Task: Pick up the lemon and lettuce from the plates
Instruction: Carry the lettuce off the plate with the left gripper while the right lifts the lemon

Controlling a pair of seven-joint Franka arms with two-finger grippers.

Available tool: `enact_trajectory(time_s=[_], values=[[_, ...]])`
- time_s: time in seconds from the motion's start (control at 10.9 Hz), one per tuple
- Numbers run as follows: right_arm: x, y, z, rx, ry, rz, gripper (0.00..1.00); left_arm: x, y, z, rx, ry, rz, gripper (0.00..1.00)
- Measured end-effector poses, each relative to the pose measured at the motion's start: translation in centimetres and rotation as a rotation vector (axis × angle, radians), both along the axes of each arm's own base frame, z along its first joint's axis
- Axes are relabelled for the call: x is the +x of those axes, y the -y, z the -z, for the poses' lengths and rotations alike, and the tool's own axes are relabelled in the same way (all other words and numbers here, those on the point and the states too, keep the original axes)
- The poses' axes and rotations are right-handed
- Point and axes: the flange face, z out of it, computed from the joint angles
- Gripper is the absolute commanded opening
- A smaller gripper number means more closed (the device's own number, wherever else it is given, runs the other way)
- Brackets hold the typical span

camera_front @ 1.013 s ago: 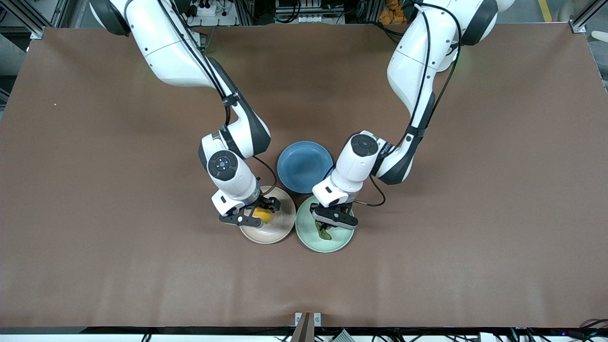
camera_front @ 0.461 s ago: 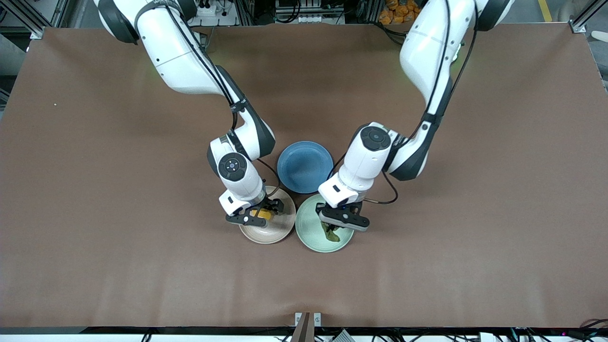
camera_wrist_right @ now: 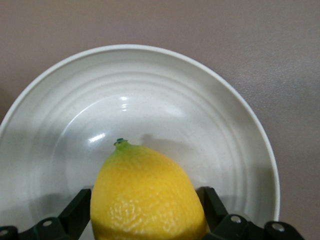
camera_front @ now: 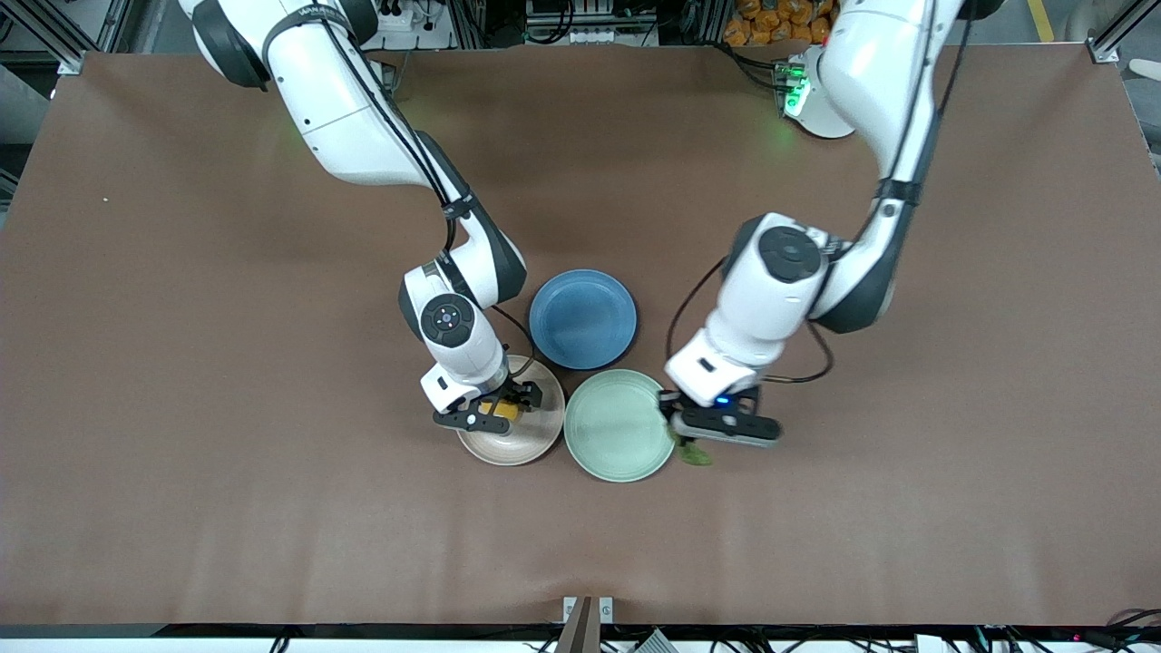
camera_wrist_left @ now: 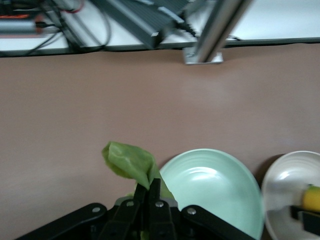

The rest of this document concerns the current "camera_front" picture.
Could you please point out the yellow lemon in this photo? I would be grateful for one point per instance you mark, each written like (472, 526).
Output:
(501, 410)

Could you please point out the green lettuce leaf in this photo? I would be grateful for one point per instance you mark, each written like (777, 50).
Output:
(697, 455)

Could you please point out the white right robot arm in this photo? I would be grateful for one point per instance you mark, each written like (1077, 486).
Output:
(345, 118)

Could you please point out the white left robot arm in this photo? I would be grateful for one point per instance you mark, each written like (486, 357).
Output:
(889, 73)

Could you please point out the beige round plate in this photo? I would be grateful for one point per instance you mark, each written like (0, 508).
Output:
(535, 435)

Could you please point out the pale green round plate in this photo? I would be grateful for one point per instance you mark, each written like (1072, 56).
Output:
(617, 426)

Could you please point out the blue round plate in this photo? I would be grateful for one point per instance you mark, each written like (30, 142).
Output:
(580, 317)

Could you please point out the grey ribbed adapter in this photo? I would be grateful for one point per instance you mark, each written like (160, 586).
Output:
(655, 644)

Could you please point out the brown table mat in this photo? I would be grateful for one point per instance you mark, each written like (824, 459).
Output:
(907, 499)

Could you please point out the white power strip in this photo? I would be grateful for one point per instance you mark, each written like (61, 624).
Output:
(426, 36)

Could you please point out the pile of orange items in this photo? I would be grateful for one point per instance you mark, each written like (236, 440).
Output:
(771, 18)

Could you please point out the white rounded object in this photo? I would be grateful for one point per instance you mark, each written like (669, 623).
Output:
(1147, 71)

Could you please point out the white mounting bracket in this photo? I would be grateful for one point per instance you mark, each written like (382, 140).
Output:
(607, 609)

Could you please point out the brown camera mount pole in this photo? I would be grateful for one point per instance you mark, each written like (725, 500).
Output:
(580, 635)

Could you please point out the aluminium frame post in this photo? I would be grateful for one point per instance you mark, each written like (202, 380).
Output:
(1102, 50)
(71, 62)

